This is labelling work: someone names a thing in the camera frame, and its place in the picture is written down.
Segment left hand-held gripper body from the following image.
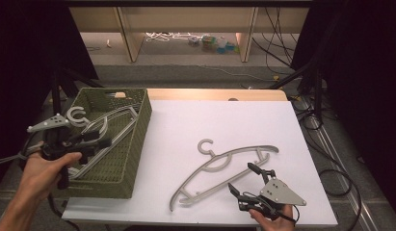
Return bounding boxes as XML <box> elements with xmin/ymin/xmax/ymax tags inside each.
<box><xmin>26</xmin><ymin>114</ymin><xmax>91</xmax><ymax>191</ymax></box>

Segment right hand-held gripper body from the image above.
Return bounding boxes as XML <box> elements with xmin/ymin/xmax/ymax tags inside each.
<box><xmin>238</xmin><ymin>177</ymin><xmax>307</xmax><ymax>221</ymax></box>

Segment grey plastic clothes hanger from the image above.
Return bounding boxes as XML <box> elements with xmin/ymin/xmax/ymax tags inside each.
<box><xmin>169</xmin><ymin>138</ymin><xmax>280</xmax><ymax>213</ymax></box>
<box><xmin>65</xmin><ymin>105</ymin><xmax>141</xmax><ymax>181</ymax></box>

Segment green woven basket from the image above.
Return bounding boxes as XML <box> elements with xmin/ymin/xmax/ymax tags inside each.
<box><xmin>49</xmin><ymin>87</ymin><xmax>153</xmax><ymax>200</ymax></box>

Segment person's right hand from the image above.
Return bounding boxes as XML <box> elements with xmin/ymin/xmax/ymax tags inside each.
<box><xmin>249</xmin><ymin>205</ymin><xmax>295</xmax><ymax>231</ymax></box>

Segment person's left hand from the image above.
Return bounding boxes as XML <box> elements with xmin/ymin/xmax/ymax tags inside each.
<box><xmin>20</xmin><ymin>152</ymin><xmax>83</xmax><ymax>201</ymax></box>

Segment black tripod stand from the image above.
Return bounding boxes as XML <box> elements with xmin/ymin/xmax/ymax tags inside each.
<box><xmin>50</xmin><ymin>66</ymin><xmax>104</xmax><ymax>129</ymax></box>

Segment white table sheet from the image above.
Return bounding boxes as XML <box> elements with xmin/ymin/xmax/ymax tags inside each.
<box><xmin>62</xmin><ymin>99</ymin><xmax>338</xmax><ymax>229</ymax></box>

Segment black metal stand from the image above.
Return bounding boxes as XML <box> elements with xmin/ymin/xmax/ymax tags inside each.
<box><xmin>268</xmin><ymin>57</ymin><xmax>326</xmax><ymax>120</ymax></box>

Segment pile of colourful toys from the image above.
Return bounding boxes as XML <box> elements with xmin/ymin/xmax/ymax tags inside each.
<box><xmin>188</xmin><ymin>34</ymin><xmax>241</xmax><ymax>55</ymax></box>

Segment light wooden desk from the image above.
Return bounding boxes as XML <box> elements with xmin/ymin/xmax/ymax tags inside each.
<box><xmin>68</xmin><ymin>6</ymin><xmax>310</xmax><ymax>64</ymax></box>

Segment right hand-held gripper cable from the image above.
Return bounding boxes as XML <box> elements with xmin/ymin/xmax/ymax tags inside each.
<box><xmin>243</xmin><ymin>192</ymin><xmax>302</xmax><ymax>224</ymax></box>

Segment hand-held gripper cable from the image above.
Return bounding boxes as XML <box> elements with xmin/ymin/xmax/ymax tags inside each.
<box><xmin>0</xmin><ymin>142</ymin><xmax>81</xmax><ymax>231</ymax></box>
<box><xmin>243</xmin><ymin>192</ymin><xmax>302</xmax><ymax>224</ymax></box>

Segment left hand-held gripper cable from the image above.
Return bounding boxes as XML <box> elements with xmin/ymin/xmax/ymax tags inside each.
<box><xmin>0</xmin><ymin>142</ymin><xmax>81</xmax><ymax>231</ymax></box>

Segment aluminium rail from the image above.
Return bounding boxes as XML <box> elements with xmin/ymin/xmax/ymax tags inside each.
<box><xmin>301</xmin><ymin>95</ymin><xmax>394</xmax><ymax>231</ymax></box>

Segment black floor cable loop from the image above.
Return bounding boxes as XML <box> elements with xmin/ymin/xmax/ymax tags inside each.
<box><xmin>317</xmin><ymin>141</ymin><xmax>363</xmax><ymax>231</ymax></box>

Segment thin white floor cable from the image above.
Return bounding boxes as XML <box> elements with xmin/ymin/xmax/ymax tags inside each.
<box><xmin>172</xmin><ymin>63</ymin><xmax>275</xmax><ymax>82</ymax></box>

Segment white cord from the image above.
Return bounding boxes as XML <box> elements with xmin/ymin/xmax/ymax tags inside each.
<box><xmin>145</xmin><ymin>32</ymin><xmax>203</xmax><ymax>43</ymax></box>

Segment black hanging cables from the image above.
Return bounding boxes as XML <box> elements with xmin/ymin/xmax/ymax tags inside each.
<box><xmin>251</xmin><ymin>6</ymin><xmax>300</xmax><ymax>68</ymax></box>

